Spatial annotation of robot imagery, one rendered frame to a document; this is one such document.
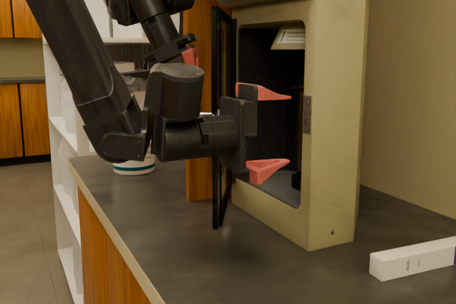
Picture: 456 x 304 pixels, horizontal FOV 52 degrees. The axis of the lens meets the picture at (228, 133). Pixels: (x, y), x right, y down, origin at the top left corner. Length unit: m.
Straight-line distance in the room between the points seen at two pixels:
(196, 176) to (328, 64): 0.48
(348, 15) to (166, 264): 0.55
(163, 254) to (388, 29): 0.81
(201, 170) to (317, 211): 0.38
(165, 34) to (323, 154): 0.37
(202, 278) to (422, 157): 0.67
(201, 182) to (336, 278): 0.48
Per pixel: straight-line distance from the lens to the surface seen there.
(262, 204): 1.03
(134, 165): 1.42
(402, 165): 1.29
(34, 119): 5.74
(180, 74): 0.57
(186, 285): 0.79
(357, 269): 0.87
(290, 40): 0.94
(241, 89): 0.66
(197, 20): 1.12
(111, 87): 0.58
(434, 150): 1.22
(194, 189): 1.17
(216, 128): 0.62
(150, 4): 0.89
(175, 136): 0.59
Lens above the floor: 1.32
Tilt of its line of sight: 10 degrees down
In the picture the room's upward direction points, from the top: straight up
